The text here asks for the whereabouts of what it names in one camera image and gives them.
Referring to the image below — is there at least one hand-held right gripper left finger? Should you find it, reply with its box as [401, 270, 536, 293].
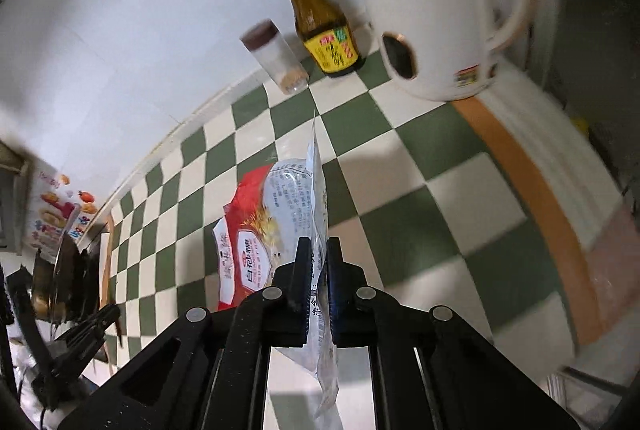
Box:
[57, 237, 311, 430]

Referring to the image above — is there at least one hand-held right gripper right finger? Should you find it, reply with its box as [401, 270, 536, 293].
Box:
[326, 237, 581, 430]

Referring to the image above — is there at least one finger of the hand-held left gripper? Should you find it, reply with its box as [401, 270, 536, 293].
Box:
[50, 325, 108, 381]
[62, 304, 121, 346]

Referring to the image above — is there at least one red and clear sugar bag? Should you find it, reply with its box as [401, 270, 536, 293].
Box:
[212, 110, 341, 418]

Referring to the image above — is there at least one dark frying pan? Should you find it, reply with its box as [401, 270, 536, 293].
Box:
[52, 210, 108, 313]

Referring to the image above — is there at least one steel pot with lid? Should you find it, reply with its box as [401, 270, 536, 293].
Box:
[30, 255, 71, 321]

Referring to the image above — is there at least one green and cream checkered mat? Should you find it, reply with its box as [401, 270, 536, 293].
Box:
[97, 60, 640, 430]

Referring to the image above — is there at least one clear spice jar brown lid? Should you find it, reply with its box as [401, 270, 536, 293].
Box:
[239, 20, 311, 94]

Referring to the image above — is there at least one brown glass sauce bottle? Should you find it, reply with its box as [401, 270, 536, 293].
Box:
[255, 0, 365, 78]

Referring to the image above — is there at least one colourful wall sticker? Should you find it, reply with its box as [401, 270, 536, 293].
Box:
[27, 162, 98, 261]

